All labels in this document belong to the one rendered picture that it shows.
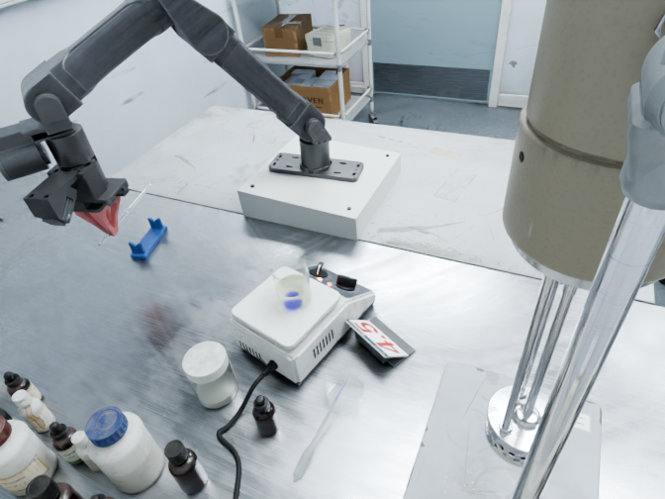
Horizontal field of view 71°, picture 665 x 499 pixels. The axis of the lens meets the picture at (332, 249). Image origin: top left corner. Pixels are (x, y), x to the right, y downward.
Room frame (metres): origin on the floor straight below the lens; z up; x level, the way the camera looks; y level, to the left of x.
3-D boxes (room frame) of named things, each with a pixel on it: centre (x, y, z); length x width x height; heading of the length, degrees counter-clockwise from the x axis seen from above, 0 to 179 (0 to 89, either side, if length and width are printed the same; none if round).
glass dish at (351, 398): (0.36, 0.01, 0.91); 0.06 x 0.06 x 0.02
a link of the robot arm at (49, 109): (0.67, 0.43, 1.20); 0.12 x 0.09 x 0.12; 117
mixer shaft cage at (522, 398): (0.21, -0.16, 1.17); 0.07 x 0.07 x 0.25
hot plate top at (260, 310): (0.47, 0.08, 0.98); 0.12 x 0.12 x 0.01; 48
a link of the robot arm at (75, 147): (0.69, 0.40, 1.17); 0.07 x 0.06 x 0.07; 117
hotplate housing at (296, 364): (0.49, 0.06, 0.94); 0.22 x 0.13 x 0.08; 138
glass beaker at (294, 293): (0.48, 0.06, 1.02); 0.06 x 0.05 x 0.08; 151
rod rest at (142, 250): (0.77, 0.37, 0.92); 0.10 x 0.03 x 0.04; 165
